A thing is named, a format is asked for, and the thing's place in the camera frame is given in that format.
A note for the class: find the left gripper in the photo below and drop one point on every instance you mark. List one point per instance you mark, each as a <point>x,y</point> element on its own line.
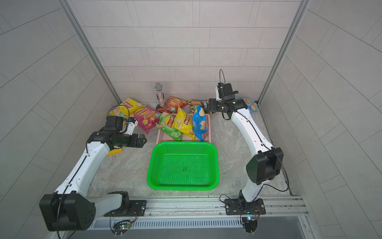
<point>135,143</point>

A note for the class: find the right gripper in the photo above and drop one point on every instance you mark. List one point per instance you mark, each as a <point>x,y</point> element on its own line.
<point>213,104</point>

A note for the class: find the light blue chips bag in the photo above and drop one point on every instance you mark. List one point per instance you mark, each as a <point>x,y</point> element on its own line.
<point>250,104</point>

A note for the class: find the green cucumber chips bag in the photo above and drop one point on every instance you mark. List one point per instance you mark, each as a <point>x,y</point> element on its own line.
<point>166,124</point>

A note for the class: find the yellow chips bag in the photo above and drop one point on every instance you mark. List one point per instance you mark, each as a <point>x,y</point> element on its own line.
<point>126,109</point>
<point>184,124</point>

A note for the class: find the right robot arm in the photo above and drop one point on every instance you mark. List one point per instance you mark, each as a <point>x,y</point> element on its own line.
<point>266,161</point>

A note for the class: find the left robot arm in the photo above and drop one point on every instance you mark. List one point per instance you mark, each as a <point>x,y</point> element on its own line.
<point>68,209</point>

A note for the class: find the pink chips bag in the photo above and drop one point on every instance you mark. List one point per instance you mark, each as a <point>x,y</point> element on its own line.
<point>147,118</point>

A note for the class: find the red chips bag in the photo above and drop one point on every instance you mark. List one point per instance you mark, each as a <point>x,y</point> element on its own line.
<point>172,105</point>

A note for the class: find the green plastic basket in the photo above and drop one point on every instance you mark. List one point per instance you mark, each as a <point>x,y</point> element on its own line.
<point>183,166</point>

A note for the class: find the black orange snack bag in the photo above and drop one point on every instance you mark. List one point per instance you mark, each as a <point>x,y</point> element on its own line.
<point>195,103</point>

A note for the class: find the glass jar on stand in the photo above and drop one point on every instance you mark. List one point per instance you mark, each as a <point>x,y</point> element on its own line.
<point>160,95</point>

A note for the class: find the left circuit board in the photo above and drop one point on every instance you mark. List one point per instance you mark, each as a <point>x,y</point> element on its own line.
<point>120,228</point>

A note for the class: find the circuit board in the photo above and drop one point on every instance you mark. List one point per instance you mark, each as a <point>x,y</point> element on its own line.
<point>120,228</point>
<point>250,225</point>

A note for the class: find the right circuit board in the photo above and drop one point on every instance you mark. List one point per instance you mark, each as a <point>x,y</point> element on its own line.
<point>250,225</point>

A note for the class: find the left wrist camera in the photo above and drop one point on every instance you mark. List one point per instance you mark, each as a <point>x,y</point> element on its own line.
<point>131,124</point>

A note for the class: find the yellow plastic frame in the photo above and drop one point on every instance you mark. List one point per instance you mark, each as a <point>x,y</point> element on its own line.
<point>114,151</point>

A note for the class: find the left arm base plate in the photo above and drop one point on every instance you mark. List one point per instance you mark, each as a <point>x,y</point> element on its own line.
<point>134,208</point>

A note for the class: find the aluminium rail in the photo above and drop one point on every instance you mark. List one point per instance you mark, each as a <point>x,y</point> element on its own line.
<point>203,211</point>

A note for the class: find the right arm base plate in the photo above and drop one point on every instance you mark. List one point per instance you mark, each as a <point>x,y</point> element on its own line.
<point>244,206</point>

